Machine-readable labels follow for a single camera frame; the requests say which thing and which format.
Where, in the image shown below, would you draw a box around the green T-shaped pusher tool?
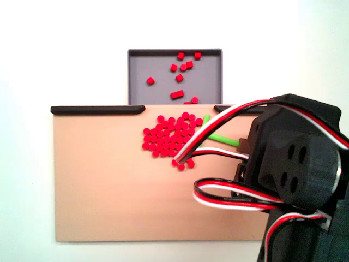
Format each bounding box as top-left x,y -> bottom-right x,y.
197,113 -> 250,153

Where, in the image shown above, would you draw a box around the grey shallow tray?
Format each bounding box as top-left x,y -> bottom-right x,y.
127,48 -> 224,105

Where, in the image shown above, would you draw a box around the red white black servo cable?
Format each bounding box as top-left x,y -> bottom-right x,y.
193,177 -> 290,213
172,99 -> 349,166
263,211 -> 332,262

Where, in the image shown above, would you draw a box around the black edge rail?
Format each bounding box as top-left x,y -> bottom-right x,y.
50,105 -> 146,115
213,105 -> 267,115

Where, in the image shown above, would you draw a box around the pile of red granules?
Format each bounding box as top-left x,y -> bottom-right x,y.
141,111 -> 204,172

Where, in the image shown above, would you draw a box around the beige flat board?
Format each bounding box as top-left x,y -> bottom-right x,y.
53,103 -> 272,243

